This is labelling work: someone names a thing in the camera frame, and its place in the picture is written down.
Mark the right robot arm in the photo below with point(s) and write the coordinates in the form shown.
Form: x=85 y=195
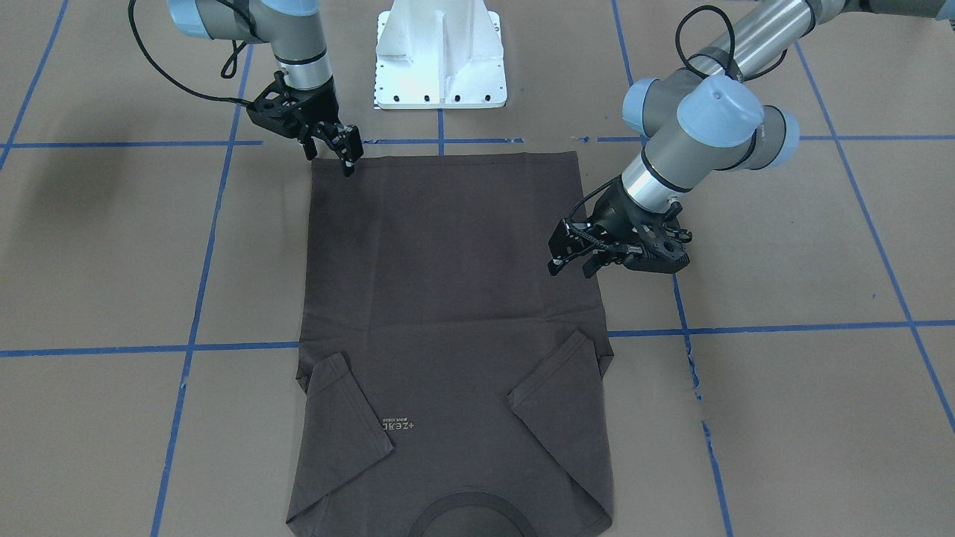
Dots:
x=293 y=29

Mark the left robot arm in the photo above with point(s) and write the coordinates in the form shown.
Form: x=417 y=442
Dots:
x=700 y=119

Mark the dark brown t-shirt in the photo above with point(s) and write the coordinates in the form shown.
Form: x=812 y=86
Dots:
x=453 y=386

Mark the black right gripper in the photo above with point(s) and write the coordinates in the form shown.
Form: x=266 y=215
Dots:
x=316 y=112

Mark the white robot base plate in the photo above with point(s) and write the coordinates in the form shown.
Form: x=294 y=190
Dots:
x=439 y=55

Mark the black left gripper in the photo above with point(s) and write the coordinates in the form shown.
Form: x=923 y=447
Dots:
x=616 y=214

